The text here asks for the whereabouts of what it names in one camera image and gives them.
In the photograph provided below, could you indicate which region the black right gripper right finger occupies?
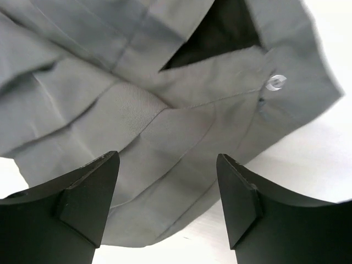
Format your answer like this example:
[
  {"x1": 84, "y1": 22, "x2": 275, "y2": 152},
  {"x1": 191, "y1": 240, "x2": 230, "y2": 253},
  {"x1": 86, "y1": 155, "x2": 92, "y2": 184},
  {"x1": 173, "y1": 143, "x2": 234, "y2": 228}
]
[{"x1": 216, "y1": 154, "x2": 351, "y2": 264}]

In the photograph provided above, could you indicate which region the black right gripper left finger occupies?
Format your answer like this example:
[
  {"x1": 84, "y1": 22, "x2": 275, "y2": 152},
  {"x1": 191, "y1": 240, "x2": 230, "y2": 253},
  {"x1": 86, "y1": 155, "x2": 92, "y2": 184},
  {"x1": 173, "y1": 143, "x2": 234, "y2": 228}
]
[{"x1": 1, "y1": 151, "x2": 119, "y2": 264}]

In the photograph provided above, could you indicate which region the grey pleated skirt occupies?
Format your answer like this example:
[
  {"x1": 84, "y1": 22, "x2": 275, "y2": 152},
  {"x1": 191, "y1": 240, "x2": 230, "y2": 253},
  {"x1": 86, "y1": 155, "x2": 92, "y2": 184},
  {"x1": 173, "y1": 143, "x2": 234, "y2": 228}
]
[{"x1": 1, "y1": 0, "x2": 342, "y2": 248}]

